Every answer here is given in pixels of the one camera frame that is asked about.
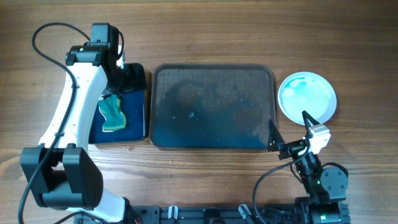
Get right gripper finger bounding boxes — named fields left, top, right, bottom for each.
left=302, top=110, right=320, bottom=137
left=267, top=119, right=285, bottom=152

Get white plate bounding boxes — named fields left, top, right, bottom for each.
left=277, top=72, right=337, bottom=125

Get green yellow sponge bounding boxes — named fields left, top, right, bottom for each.
left=98, top=95, right=127, bottom=132

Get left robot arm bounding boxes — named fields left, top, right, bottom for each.
left=20, top=23, right=144, bottom=223

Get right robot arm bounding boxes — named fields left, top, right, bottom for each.
left=268, top=111, right=351, bottom=223

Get black tray with blue water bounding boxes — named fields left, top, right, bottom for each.
left=88, top=63, right=147, bottom=144

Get dark brown serving tray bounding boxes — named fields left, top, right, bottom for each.
left=149, top=63, right=275, bottom=151

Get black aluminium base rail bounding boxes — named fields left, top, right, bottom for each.
left=73, top=203, right=351, bottom=224

